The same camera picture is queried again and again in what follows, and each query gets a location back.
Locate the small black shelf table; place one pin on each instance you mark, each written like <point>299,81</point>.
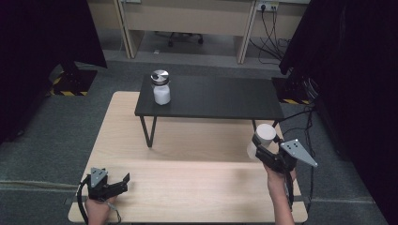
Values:
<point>216,97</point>

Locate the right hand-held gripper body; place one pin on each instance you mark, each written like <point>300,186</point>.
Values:
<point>283,157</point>

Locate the white wall power socket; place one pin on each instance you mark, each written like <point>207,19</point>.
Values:
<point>267,5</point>

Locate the person's right hand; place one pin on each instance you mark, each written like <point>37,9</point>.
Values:
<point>280,179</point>

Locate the stand base with yellow stripes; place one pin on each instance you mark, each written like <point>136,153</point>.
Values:
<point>73,82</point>
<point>292,92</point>

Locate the person's left hand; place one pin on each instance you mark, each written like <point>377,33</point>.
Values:
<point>98,209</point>

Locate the office chair wheel base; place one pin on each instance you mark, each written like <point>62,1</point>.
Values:
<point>184,37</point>

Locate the glass jar with silver lid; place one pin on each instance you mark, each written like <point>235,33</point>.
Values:
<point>161,89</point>

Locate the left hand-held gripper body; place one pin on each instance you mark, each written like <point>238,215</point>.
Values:
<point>100,187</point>

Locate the beige desk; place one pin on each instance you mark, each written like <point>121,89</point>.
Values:
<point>187,18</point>

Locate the black curtain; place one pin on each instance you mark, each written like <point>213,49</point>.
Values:
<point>353,78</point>
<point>40,56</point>

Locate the white cup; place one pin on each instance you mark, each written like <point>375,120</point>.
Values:
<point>265,135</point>

